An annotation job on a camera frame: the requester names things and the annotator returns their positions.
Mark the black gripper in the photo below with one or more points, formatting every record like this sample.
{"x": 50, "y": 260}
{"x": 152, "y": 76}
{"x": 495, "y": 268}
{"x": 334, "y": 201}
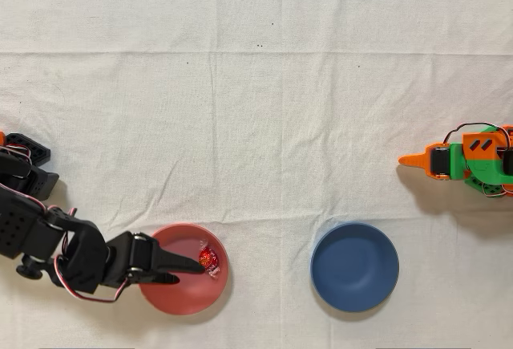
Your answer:
{"x": 141, "y": 253}

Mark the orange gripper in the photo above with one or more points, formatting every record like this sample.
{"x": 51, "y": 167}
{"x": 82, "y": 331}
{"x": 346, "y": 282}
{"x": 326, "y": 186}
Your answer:
{"x": 440, "y": 161}

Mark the red candy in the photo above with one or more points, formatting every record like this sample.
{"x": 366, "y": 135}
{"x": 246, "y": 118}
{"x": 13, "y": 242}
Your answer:
{"x": 208, "y": 259}

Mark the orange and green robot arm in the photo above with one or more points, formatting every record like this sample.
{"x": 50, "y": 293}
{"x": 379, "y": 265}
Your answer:
{"x": 481, "y": 164}

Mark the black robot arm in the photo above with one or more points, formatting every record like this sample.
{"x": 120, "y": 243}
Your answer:
{"x": 24, "y": 228}

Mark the red bowl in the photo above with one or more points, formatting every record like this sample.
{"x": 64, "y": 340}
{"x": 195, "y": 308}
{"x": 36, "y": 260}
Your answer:
{"x": 188, "y": 297}

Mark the blue bowl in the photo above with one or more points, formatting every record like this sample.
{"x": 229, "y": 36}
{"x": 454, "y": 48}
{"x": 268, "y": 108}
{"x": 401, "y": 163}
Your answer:
{"x": 354, "y": 269}

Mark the white tablecloth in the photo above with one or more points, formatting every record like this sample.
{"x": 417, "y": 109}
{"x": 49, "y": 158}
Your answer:
{"x": 280, "y": 124}

